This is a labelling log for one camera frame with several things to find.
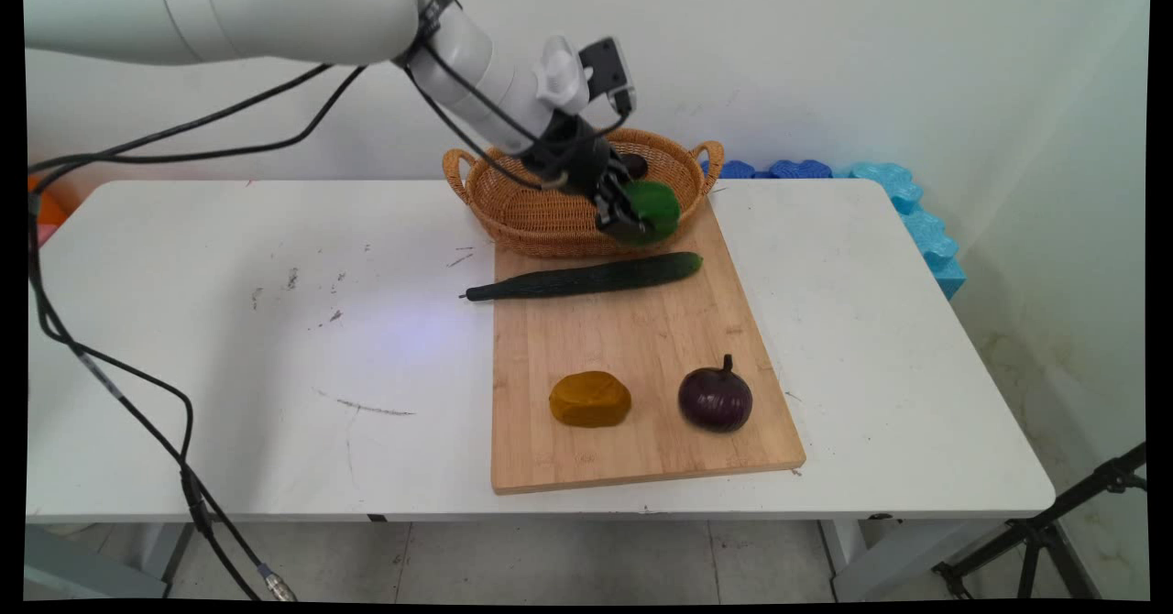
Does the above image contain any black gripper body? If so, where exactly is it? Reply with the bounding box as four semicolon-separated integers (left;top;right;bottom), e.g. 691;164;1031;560
526;110;631;199

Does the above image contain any green bell pepper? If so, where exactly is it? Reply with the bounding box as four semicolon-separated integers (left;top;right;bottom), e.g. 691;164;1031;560
616;180;683;247

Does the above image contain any long green cucumber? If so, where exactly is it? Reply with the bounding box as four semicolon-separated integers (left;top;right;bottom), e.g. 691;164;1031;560
459;251;705;302

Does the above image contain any woven wicker basket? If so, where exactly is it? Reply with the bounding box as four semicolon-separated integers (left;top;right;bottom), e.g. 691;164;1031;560
443;128;725;260

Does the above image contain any dark blue foam mat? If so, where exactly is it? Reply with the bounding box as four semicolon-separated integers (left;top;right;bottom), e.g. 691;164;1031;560
701;159;837;181

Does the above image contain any round purple onion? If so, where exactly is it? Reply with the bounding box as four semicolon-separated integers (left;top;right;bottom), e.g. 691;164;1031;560
677;354;754;433

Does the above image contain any wooden cutting board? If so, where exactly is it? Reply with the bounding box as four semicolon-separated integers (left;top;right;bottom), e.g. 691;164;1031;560
490;197;807;496

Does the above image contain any light blue foam mat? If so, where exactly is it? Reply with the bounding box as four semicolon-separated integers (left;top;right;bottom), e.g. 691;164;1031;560
845;161;968;302

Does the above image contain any white table leg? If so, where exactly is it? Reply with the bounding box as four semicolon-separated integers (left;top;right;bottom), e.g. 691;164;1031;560
818;515;926;602

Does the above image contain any black tripod stand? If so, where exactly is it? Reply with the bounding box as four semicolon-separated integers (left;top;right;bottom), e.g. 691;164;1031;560
931;442;1149;602

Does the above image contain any orange foam piece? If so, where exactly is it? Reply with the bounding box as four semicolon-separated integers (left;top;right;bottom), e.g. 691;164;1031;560
26;174;71;228

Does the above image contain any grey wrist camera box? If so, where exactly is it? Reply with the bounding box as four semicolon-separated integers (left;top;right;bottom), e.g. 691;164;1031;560
578;36;637;119

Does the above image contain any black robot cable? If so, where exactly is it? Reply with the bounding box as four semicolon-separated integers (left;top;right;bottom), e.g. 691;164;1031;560
26;41;633;602
26;62;369;602

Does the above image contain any grey table frame leg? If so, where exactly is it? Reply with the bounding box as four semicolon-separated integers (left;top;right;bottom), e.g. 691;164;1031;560
26;522;195;602

